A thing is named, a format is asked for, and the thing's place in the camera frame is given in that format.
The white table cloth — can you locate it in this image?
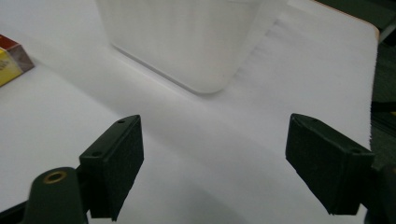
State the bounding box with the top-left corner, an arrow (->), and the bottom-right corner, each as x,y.
0,0 -> 381,224

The white plastic bin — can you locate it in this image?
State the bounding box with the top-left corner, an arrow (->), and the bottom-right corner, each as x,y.
94,0 -> 263,95

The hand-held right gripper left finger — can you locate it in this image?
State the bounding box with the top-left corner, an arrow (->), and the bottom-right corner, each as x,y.
78,114 -> 145,222

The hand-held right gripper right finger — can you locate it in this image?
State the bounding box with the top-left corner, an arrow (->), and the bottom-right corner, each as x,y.
285,113 -> 375,217

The yellow and red box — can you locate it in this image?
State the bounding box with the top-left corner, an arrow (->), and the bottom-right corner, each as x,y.
0,34 -> 35,88

